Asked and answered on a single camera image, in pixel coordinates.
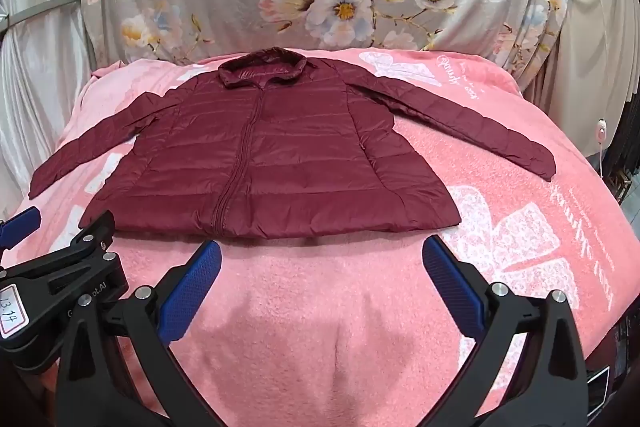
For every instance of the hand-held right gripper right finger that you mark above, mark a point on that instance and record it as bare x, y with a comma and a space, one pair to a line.
452, 287

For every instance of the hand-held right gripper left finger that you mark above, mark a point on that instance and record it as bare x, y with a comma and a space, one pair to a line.
192, 287

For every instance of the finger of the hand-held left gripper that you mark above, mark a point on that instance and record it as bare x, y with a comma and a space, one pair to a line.
97, 229
21, 223

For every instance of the maroon puffer jacket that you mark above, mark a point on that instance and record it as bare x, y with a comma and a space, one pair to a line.
300, 157

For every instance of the pink printed blanket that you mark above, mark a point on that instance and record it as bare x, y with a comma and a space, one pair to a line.
310, 332

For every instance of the grey satin curtain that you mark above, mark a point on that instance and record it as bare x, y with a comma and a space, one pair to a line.
40, 82

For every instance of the dark red furniture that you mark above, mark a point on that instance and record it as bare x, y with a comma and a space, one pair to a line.
607, 372

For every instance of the beige pleated curtain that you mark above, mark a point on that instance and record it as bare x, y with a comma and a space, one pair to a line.
590, 57

